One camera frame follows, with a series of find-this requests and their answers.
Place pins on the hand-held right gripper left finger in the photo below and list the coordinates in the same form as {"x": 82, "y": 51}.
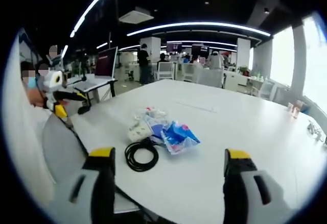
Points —
{"x": 102, "y": 183}

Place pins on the clear packet with blue contents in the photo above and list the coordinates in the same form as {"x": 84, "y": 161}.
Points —
{"x": 154, "y": 129}

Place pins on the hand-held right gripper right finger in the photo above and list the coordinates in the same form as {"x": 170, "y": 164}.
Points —
{"x": 237, "y": 183}

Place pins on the green potted plant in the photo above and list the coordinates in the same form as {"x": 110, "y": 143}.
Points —
{"x": 244, "y": 70}

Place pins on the small metal item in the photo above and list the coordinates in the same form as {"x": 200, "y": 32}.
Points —
{"x": 315, "y": 130}

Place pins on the clear plastic cup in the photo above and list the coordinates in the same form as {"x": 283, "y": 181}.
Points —
{"x": 290, "y": 106}

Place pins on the blue plastic packet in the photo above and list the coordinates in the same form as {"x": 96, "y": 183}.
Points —
{"x": 178, "y": 137}

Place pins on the white power strip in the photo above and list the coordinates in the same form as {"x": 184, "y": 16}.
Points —
{"x": 136, "y": 132}

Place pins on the long ceiling light strip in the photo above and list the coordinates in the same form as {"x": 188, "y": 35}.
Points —
{"x": 97, "y": 2}
{"x": 199, "y": 26}

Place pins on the small items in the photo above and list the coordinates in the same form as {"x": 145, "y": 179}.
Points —
{"x": 297, "y": 110}

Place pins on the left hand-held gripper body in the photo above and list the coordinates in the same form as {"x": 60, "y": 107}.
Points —
{"x": 52, "y": 82}

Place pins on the laptop on side table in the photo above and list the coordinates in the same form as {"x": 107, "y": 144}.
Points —
{"x": 104, "y": 62}

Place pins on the white mesh chair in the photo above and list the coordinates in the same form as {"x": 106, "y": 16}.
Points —
{"x": 191, "y": 72}
{"x": 164, "y": 71}
{"x": 268, "y": 90}

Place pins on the black desk base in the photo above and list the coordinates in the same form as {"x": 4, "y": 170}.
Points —
{"x": 83, "y": 110}

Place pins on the wall display screen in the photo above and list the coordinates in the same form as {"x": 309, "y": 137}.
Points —
{"x": 174, "y": 47}
{"x": 200, "y": 49}

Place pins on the ceiling air conditioner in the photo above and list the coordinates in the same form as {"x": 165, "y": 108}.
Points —
{"x": 136, "y": 16}

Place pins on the clear bag of small items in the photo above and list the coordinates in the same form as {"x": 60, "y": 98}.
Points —
{"x": 150, "y": 113}

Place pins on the white side desk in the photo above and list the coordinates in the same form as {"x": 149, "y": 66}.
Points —
{"x": 89, "y": 85}

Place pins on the white table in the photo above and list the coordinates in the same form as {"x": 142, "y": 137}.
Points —
{"x": 230, "y": 137}

